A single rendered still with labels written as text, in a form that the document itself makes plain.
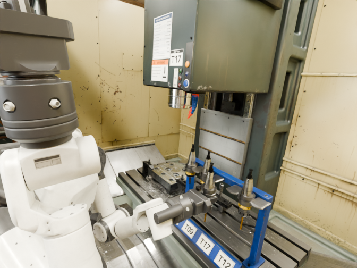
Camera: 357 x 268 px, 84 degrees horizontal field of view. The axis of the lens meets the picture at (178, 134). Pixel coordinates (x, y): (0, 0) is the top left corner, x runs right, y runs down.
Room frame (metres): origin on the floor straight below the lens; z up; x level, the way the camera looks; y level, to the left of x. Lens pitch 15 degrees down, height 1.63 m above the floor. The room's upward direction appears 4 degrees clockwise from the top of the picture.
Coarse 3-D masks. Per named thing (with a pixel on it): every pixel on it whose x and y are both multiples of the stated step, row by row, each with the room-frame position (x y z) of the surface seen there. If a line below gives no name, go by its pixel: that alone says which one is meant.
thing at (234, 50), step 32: (160, 0) 1.10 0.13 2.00; (192, 0) 0.91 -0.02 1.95; (224, 0) 0.97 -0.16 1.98; (256, 0) 1.11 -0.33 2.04; (192, 32) 0.89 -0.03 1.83; (224, 32) 0.99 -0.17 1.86; (256, 32) 1.14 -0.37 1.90; (192, 64) 0.89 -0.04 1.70; (224, 64) 1.00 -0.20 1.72; (256, 64) 1.17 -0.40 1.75
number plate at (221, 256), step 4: (220, 252) 0.68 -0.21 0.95; (216, 256) 0.67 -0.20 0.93; (220, 256) 0.66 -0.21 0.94; (224, 256) 0.66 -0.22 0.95; (216, 260) 0.66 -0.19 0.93; (220, 260) 0.65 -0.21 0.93; (224, 260) 0.65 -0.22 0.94; (228, 260) 0.64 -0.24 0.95; (220, 264) 0.64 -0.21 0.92; (224, 264) 0.64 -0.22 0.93; (228, 264) 0.63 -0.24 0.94; (232, 264) 0.63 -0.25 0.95
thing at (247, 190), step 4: (248, 180) 0.68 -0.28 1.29; (252, 180) 0.68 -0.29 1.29; (244, 184) 0.69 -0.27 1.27; (248, 184) 0.68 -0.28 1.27; (252, 184) 0.68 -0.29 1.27; (244, 188) 0.68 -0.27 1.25; (248, 188) 0.68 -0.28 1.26; (252, 188) 0.68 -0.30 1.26; (244, 192) 0.68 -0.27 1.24; (248, 192) 0.67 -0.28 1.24; (252, 192) 0.68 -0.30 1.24; (248, 196) 0.67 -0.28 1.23
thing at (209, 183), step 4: (208, 172) 0.71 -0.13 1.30; (212, 172) 0.71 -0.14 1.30; (208, 176) 0.70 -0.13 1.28; (212, 176) 0.70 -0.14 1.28; (208, 180) 0.70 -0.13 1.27; (212, 180) 0.70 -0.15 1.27; (204, 184) 0.71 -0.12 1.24; (208, 184) 0.70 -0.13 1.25; (212, 184) 0.70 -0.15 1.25; (208, 188) 0.70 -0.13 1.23; (212, 188) 0.70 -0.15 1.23
